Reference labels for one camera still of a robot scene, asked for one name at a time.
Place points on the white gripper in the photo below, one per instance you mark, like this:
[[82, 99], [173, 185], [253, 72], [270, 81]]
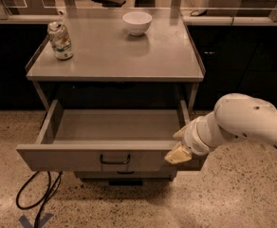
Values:
[[193, 138]]

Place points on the grey top drawer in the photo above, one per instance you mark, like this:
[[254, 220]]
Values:
[[106, 140]]

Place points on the grey drawer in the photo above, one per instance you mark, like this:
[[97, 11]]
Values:
[[106, 140], [164, 174]]

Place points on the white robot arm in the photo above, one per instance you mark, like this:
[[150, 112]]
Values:
[[235, 117]]

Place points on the grey metal drawer cabinet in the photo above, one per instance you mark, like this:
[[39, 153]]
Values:
[[112, 69]]

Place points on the grey bottom drawer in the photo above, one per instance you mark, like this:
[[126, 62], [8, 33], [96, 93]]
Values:
[[164, 174]]

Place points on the white ceramic bowl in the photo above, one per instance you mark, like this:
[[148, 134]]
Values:
[[137, 22]]

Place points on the black office chair seat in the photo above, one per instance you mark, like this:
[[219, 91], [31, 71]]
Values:
[[111, 3]]

